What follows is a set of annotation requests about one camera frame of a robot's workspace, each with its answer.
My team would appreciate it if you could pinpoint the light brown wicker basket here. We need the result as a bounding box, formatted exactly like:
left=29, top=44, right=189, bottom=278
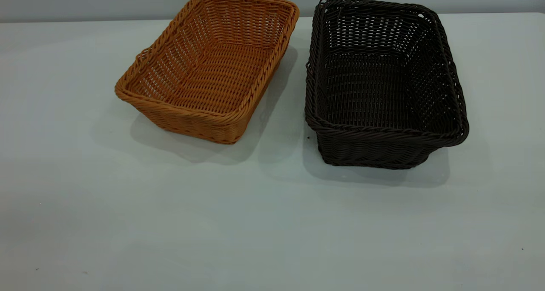
left=114, top=0, right=300, bottom=145

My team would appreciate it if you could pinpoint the dark brown wicker basket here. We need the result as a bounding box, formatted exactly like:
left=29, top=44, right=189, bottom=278
left=304, top=0, right=470, bottom=170

